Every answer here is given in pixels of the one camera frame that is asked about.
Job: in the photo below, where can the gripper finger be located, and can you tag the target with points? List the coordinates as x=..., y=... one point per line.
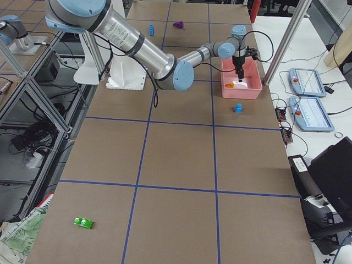
x=237, y=72
x=241, y=75

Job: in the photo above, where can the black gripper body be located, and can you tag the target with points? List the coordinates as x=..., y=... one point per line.
x=237, y=60

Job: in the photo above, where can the orange sloped block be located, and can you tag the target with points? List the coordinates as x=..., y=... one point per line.
x=229, y=85

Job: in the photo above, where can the purple block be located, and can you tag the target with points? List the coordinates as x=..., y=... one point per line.
x=178, y=24

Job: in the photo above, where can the pink plastic box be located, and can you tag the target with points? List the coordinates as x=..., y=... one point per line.
x=250, y=85

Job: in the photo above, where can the small blue block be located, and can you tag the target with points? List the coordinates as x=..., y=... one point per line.
x=238, y=108

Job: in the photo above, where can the upper teach pendant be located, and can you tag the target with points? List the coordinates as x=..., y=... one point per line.
x=306, y=82

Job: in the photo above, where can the teach pendant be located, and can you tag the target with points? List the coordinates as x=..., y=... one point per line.
x=306, y=82
x=309, y=114

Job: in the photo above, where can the lower teach pendant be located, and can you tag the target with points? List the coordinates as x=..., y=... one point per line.
x=309, y=114

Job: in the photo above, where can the long blue block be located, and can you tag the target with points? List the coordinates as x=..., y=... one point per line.
x=151, y=29

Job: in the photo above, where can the black laptop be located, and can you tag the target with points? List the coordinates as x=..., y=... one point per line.
x=331, y=171

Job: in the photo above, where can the green block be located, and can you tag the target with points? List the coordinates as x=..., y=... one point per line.
x=83, y=222

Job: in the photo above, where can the patterned cloth bag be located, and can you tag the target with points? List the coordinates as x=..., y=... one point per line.
x=18, y=238

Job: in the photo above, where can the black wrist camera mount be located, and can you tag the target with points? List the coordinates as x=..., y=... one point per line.
x=251, y=52

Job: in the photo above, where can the usb hub with cables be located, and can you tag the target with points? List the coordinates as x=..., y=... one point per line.
x=280, y=114

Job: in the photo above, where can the aluminium frame post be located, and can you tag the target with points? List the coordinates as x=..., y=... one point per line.
x=286, y=40

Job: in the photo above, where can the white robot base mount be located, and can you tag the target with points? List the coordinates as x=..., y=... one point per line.
x=126, y=74

